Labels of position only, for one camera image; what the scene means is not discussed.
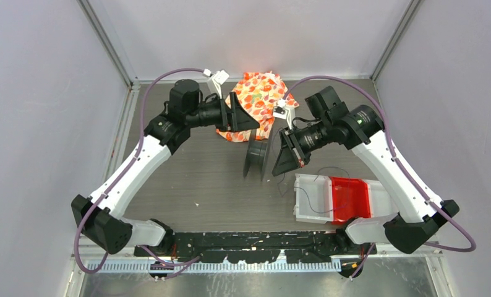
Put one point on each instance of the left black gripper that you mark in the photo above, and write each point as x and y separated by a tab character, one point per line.
235	119

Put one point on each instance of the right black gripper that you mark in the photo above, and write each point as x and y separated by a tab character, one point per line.
292	154

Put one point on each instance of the black cable spool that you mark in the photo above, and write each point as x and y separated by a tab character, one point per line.
257	154

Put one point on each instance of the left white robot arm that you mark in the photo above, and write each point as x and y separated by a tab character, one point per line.
100	216

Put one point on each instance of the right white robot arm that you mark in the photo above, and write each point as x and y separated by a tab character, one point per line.
362	132

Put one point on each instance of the red plastic bin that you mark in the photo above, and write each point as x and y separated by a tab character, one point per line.
350	199

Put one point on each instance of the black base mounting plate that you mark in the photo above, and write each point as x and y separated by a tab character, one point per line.
255	247

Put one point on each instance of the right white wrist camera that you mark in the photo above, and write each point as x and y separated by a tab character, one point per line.
283	110

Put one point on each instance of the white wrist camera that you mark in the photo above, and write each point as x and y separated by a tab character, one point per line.
215	80
283	110

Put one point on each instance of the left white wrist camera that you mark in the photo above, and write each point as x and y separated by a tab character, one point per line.
215	80

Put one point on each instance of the slotted cable duct rail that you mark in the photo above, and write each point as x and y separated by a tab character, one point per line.
280	265

